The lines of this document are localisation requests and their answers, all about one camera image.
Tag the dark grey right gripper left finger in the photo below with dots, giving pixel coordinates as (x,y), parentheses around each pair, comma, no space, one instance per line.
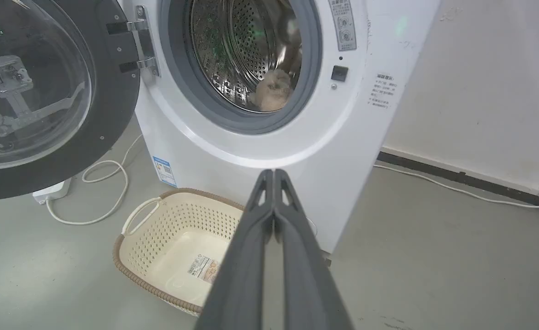
(244,270)

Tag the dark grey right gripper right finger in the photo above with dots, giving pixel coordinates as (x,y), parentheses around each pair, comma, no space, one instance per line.
(306,275)

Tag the white front-load washing machine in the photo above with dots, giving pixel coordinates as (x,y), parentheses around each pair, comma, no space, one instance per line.
(333,137)

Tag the round black glass washer door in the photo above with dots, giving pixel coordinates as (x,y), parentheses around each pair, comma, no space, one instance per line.
(44,91)

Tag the cream perforated laundry basket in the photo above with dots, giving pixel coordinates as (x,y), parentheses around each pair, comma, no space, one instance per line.
(177,247)

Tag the beige cloth in drum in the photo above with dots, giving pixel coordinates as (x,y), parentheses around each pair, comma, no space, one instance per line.
(274,90)

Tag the white power strip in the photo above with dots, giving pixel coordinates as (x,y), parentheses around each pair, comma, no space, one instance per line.
(51,191)

